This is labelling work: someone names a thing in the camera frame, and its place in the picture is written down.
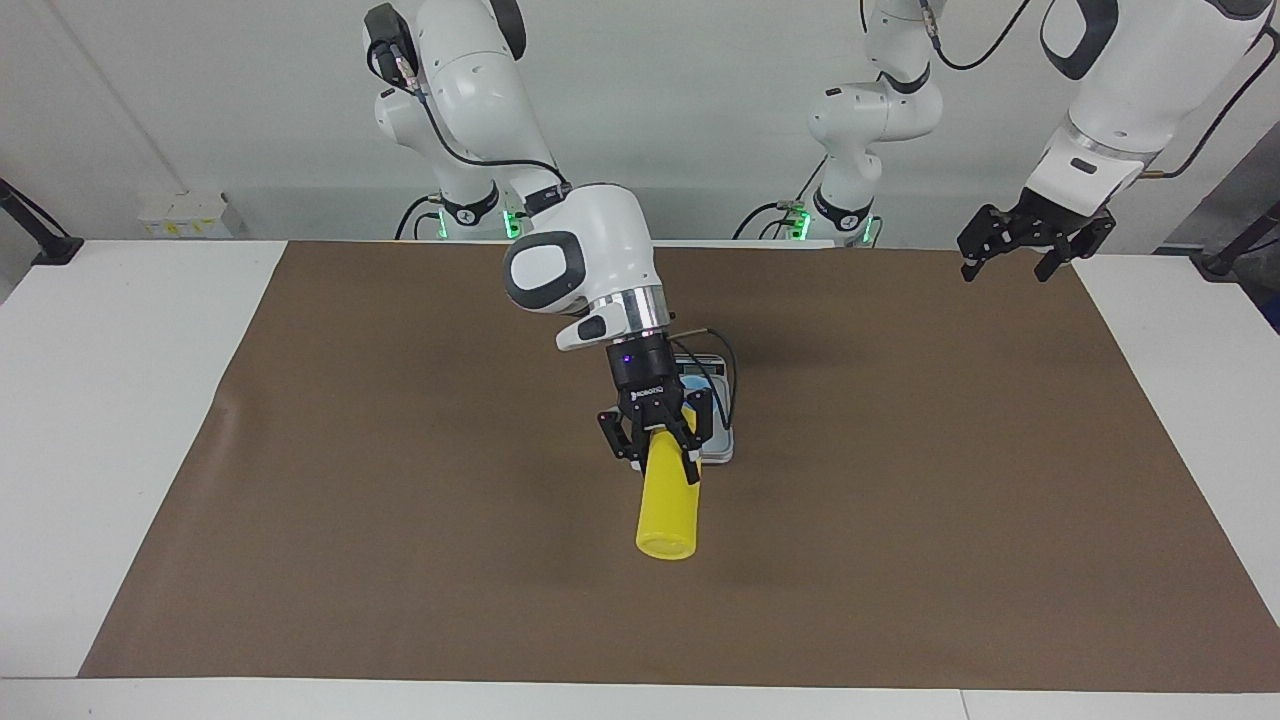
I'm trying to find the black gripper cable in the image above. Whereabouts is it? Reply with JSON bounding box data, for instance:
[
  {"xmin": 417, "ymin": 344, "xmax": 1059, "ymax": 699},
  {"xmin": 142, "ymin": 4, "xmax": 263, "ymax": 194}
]
[
  {"xmin": 920, "ymin": 0, "xmax": 1280, "ymax": 182},
  {"xmin": 372, "ymin": 30, "xmax": 740, "ymax": 434}
]

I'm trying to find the black right arm base cable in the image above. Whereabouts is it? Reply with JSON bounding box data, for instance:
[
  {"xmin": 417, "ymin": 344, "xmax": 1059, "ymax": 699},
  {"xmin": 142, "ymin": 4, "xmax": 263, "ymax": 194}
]
[{"xmin": 394, "ymin": 194, "xmax": 447, "ymax": 242}]

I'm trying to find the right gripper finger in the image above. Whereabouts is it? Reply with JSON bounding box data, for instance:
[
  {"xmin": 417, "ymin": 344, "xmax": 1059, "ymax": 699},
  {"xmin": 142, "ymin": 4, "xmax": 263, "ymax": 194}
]
[
  {"xmin": 671, "ymin": 389, "xmax": 717, "ymax": 488},
  {"xmin": 597, "ymin": 407, "xmax": 647, "ymax": 464}
]

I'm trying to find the light blue plastic cup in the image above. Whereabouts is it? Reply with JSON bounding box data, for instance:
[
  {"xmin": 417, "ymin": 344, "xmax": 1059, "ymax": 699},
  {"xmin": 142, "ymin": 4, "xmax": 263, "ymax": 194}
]
[{"xmin": 686, "ymin": 377, "xmax": 722, "ymax": 442}]

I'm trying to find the silver digital kitchen scale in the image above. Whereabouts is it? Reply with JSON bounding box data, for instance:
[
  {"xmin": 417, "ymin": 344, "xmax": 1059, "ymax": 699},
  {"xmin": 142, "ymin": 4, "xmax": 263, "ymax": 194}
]
[{"xmin": 630, "ymin": 352, "xmax": 737, "ymax": 467}]

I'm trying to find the black camera stand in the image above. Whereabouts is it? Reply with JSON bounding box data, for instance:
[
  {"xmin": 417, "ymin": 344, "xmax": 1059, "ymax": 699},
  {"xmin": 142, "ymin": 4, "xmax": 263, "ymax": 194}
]
[
  {"xmin": 1198, "ymin": 199, "xmax": 1280, "ymax": 282},
  {"xmin": 0, "ymin": 177, "xmax": 86, "ymax": 267}
]

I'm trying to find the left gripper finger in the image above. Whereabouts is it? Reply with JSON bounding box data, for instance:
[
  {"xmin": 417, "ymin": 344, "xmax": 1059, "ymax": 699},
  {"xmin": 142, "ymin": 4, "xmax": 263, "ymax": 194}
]
[
  {"xmin": 956, "ymin": 205, "xmax": 1022, "ymax": 284},
  {"xmin": 1034, "ymin": 212, "xmax": 1118, "ymax": 284}
]

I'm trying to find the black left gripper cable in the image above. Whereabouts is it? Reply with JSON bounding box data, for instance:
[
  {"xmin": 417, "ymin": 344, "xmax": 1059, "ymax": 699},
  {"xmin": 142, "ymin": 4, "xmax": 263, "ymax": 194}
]
[{"xmin": 920, "ymin": 0, "xmax": 1280, "ymax": 182}]

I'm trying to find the black left arm base cable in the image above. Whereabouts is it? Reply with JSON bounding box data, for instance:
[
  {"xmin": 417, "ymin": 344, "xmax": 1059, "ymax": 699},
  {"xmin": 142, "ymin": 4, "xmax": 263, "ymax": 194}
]
[{"xmin": 732, "ymin": 155, "xmax": 833, "ymax": 242}]

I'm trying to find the brown table mat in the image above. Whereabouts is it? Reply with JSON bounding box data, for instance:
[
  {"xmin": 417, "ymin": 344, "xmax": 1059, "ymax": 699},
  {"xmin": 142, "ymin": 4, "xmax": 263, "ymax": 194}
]
[{"xmin": 78, "ymin": 239, "xmax": 1280, "ymax": 695}]

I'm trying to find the yellow squeeze bottle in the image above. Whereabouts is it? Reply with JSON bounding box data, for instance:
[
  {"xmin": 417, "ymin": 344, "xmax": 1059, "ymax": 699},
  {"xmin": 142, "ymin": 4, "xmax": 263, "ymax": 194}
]
[{"xmin": 635, "ymin": 428, "xmax": 704, "ymax": 562}]

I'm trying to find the black arm base cable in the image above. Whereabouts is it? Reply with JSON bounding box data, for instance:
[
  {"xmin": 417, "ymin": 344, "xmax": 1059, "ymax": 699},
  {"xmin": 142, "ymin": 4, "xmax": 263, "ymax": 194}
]
[
  {"xmin": 394, "ymin": 194, "xmax": 447, "ymax": 242},
  {"xmin": 732, "ymin": 155, "xmax": 833, "ymax": 242}
]

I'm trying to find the white box with yellow labels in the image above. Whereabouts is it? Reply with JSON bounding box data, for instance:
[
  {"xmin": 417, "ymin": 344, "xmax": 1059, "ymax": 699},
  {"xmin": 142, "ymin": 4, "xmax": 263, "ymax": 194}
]
[{"xmin": 137, "ymin": 189, "xmax": 232, "ymax": 240}]

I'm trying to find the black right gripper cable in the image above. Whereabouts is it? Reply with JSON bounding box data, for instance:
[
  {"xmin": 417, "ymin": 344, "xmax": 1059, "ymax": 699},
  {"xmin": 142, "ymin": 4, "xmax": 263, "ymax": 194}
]
[{"xmin": 372, "ymin": 30, "xmax": 740, "ymax": 434}]

